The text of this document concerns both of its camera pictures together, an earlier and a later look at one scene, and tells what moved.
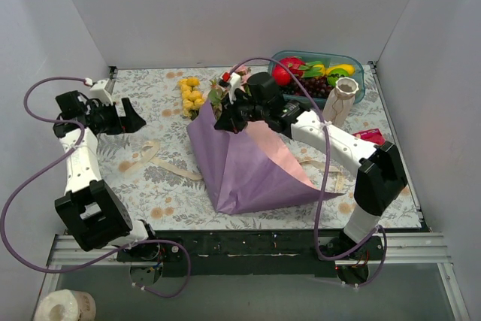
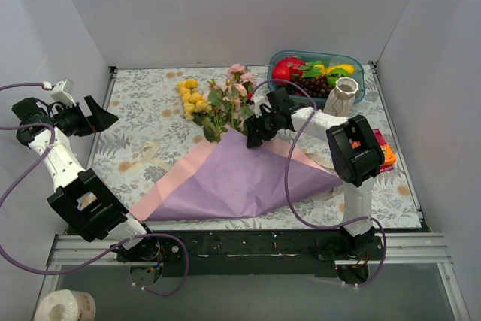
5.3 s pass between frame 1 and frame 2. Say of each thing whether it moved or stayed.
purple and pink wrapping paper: moved
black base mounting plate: stayed
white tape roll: stayed
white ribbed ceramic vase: stayed
